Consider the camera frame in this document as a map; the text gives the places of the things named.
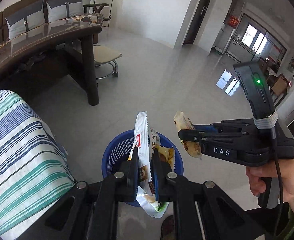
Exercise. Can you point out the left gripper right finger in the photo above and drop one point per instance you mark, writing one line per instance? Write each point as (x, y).
(201, 211)

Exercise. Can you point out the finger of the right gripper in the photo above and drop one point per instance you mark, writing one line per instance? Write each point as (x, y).
(191, 135)
(206, 128)

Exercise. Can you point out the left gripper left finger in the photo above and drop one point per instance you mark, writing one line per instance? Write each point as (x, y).
(89, 211)

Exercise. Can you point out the beige bread snack packet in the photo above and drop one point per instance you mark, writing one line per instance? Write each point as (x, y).
(183, 122)

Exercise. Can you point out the green white wrapper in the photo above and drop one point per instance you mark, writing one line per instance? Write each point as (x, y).
(146, 140)

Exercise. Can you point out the blue plastic trash basket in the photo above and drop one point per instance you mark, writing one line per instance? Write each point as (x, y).
(117, 152)

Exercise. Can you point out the person's right hand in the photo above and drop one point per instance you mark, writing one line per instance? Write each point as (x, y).
(257, 185)

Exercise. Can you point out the striped blue green tablecloth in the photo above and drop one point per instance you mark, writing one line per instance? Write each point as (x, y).
(34, 173)

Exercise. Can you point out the cream cushioned rolling stool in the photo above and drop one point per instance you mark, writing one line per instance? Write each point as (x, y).
(104, 55)

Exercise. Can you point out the dark curved wooden table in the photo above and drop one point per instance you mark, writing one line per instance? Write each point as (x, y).
(49, 35)

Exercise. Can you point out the grey white cushion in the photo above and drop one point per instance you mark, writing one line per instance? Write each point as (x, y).
(61, 9)
(25, 19)

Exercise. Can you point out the brown wooden sofa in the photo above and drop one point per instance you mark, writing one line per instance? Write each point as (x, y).
(88, 8)

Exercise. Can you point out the black tracker camera module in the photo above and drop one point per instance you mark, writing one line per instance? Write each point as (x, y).
(257, 93)

